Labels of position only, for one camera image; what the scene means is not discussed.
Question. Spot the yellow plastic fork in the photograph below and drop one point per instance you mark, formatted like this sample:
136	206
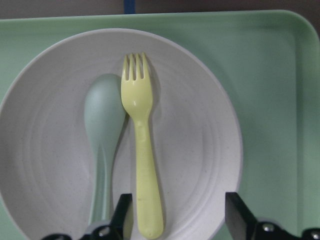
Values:
137	100

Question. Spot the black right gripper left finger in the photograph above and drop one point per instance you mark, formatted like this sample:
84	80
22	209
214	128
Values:
122	220

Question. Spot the white round bowl plate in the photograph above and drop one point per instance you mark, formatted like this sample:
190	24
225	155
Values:
46	163

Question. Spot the pale green plastic spoon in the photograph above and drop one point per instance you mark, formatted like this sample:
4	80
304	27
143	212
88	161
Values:
104	118

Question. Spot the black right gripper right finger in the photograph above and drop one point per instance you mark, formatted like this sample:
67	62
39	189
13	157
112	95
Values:
240	221

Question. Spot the light green serving tray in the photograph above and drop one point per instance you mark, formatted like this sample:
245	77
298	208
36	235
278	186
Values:
268	64

